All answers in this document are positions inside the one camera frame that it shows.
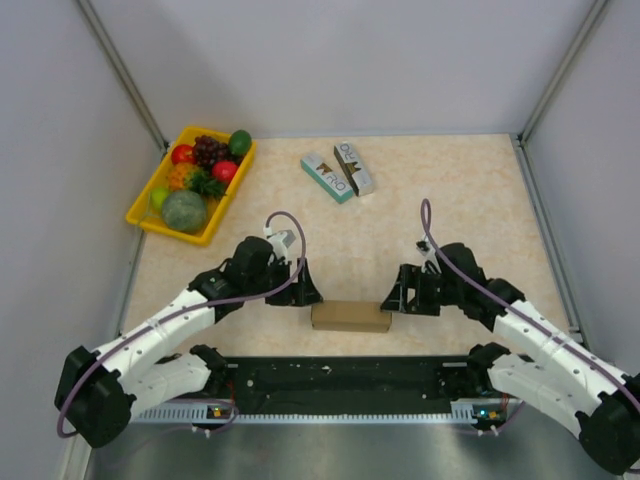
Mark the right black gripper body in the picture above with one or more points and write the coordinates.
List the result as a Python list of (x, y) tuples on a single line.
[(427, 289)]

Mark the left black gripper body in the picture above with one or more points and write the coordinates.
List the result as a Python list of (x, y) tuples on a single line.
[(276, 274)]

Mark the brown cardboard box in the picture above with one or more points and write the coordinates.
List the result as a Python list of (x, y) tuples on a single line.
[(350, 316)]

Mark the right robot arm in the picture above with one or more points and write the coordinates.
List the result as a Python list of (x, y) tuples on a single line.
[(595, 401)]

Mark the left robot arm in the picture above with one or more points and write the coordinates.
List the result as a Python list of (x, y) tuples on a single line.
[(101, 391)]

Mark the teal white carton box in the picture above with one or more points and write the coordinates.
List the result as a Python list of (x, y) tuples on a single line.
[(329, 180)]

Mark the silver brown carton box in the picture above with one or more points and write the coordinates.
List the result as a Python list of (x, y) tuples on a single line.
[(354, 168)]

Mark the green round melon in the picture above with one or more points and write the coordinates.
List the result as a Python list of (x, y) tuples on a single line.
[(184, 211)]

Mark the red peach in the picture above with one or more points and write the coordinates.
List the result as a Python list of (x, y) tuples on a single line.
[(224, 171)]

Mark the green avocado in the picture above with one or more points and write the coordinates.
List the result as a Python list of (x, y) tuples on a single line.
[(240, 142)]

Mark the dark purple grape bunch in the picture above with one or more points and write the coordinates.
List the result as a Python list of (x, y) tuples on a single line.
[(207, 152)]

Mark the green lime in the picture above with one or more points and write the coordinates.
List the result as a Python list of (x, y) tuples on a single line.
[(157, 197)]

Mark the yellow plastic tray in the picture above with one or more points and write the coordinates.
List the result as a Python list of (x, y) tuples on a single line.
[(142, 215)]

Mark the red apple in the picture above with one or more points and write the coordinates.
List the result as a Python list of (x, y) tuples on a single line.
[(182, 154)]

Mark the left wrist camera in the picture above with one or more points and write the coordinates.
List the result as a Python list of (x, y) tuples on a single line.
[(281, 239)]

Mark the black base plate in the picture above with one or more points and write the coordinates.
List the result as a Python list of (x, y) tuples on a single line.
[(385, 385)]

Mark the aluminium rail with cable duct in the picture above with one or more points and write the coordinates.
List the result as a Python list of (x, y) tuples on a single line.
[(482, 413)]

